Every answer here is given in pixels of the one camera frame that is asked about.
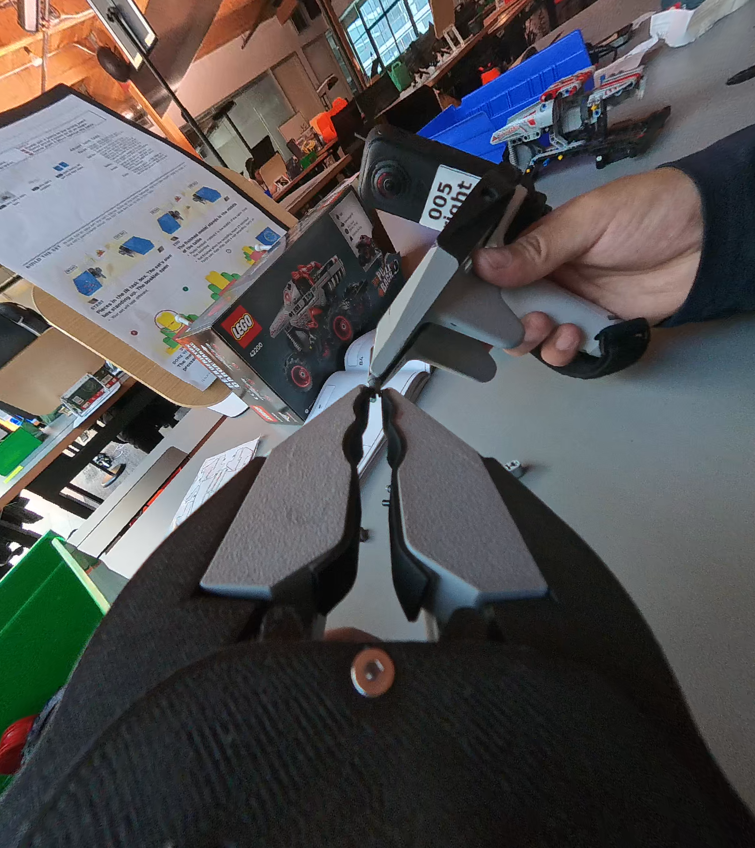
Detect green plastic bin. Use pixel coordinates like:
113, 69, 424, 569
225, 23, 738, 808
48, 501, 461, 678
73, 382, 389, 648
0, 530, 113, 822

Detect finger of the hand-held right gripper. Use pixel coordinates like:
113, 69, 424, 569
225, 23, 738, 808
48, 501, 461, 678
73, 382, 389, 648
391, 323, 499, 384
369, 246, 524, 385

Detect white lego truck model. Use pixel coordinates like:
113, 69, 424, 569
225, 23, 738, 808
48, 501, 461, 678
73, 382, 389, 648
489, 66, 646, 176

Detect black stand pole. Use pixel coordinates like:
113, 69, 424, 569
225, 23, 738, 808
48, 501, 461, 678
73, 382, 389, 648
122, 36, 227, 168

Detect small blue plastic bin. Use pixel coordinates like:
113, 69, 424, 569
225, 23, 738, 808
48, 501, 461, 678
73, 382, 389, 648
417, 109, 505, 164

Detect plywood stand board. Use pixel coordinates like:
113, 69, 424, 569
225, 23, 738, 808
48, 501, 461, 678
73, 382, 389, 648
31, 288, 232, 409

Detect white plastic bag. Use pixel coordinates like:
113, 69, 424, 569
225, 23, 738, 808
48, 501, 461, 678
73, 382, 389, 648
648, 0, 749, 49

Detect red round object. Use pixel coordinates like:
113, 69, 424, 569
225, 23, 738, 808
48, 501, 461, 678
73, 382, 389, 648
0, 714, 38, 776

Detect lego instruction booklet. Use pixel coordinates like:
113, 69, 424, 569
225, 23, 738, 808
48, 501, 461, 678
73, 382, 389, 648
311, 328, 433, 477

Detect printed instruction sheet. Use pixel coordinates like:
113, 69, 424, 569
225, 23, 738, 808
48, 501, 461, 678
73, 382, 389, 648
0, 85, 290, 393

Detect large blue plastic bin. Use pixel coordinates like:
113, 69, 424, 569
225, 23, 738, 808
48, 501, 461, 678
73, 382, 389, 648
460, 30, 598, 136

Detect small product box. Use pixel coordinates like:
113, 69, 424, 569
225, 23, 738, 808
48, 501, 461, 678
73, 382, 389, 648
61, 371, 124, 416

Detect person's right hand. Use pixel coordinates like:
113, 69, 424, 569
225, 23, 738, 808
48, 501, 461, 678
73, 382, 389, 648
473, 169, 706, 367

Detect person's right forearm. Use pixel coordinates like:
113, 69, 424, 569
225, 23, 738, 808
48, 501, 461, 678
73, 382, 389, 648
659, 109, 755, 329

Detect white sticker sheet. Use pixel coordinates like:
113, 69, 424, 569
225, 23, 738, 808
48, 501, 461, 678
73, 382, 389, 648
172, 436, 263, 531

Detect black lego chassis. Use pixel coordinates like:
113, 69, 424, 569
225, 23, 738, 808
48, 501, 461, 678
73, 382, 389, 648
591, 106, 673, 168

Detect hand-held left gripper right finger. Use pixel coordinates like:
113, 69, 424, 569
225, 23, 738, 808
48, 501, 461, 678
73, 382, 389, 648
380, 388, 550, 640

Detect tan chair back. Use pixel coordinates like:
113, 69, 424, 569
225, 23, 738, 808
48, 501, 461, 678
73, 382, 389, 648
0, 328, 108, 417

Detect black lego set box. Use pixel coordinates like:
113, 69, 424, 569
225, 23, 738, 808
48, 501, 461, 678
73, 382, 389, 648
175, 185, 411, 425

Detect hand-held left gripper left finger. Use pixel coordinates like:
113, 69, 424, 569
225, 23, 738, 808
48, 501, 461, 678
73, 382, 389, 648
200, 388, 369, 638

